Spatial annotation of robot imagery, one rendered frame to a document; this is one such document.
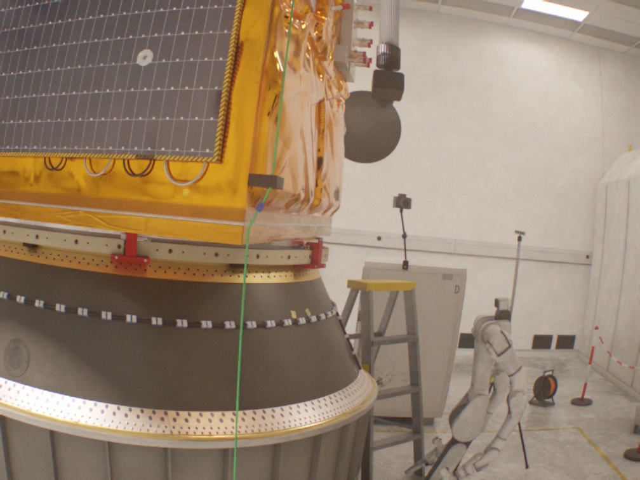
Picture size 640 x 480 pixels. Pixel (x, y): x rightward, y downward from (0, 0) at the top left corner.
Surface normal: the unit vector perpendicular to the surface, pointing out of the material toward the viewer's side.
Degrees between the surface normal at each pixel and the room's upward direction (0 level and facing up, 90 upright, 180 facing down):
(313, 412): 43
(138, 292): 62
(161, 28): 90
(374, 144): 90
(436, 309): 90
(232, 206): 91
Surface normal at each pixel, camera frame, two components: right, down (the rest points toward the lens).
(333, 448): 0.88, 0.08
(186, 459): 0.45, 0.05
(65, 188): -0.17, 0.15
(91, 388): 0.20, -0.44
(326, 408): 0.63, -0.67
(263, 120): 0.67, 0.04
